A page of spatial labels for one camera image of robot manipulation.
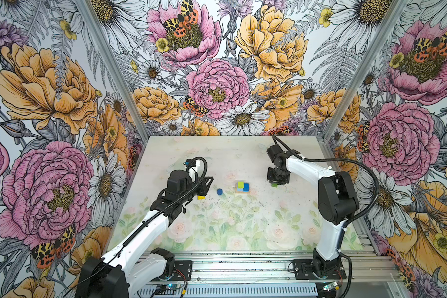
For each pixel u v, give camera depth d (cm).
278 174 81
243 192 97
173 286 71
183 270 74
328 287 72
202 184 70
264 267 76
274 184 92
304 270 74
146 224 51
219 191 97
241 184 94
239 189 96
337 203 51
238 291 112
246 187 96
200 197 95
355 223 89
